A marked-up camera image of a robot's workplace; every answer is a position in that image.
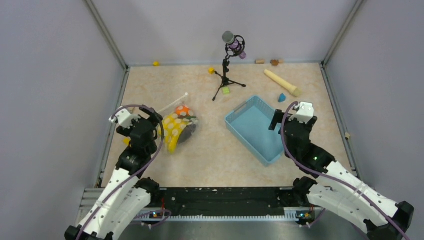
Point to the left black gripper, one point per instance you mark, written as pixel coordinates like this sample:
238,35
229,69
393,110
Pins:
155,117

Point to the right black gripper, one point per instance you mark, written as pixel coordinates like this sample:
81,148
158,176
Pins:
278,118

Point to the yellow banana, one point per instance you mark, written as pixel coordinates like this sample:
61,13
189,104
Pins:
173,126

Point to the clear dotted zip bag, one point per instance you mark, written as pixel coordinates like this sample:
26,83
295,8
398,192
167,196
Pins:
170,108

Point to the orange fruit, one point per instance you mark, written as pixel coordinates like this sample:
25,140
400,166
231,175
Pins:
184,111

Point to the blue plastic basket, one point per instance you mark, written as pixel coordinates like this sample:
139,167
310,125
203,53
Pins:
249,122

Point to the purple eggplant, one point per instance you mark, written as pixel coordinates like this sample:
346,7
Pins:
187,132

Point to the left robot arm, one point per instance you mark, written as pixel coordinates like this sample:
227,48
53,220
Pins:
127,192

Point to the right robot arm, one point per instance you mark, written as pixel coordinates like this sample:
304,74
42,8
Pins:
331,186

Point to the yellow block left side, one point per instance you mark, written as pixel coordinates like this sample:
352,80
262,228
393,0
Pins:
126,141

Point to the blue toy block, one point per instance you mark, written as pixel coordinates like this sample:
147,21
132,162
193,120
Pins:
282,98

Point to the wooden rolling pin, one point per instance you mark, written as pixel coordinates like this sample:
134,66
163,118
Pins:
292,89

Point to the brown wooden block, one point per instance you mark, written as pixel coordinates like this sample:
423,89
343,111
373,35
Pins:
276,62

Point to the light green cube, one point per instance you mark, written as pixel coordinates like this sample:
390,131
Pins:
225,90

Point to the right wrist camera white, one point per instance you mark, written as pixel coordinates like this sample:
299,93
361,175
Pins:
304,112

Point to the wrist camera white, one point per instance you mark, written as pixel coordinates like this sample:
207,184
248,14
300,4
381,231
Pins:
304,112
124,118

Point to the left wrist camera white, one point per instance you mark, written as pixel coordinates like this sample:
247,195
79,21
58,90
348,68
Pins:
124,118

